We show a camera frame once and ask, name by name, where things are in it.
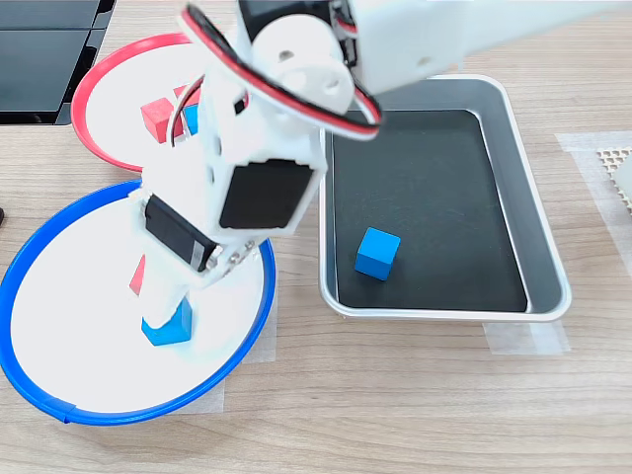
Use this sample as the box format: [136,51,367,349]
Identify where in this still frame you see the translucent masking tape piece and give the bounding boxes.
[165,377,226,416]
[483,320,572,356]
[555,131,632,277]
[240,276,278,365]

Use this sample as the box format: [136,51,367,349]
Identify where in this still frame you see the blue-rimmed white plate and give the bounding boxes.
[0,178,277,427]

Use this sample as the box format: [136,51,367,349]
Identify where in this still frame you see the red-rimmed white plate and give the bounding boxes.
[70,32,208,174]

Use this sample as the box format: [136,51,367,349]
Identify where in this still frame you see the black mat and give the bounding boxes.
[331,109,529,313]

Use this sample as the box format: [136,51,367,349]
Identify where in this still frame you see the black glossy device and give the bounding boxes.
[0,0,118,126]

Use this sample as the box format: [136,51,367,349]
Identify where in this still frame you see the steel tray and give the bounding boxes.
[318,73,574,323]

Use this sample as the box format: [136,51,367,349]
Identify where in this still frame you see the pale perforated plate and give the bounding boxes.
[595,146,632,214]

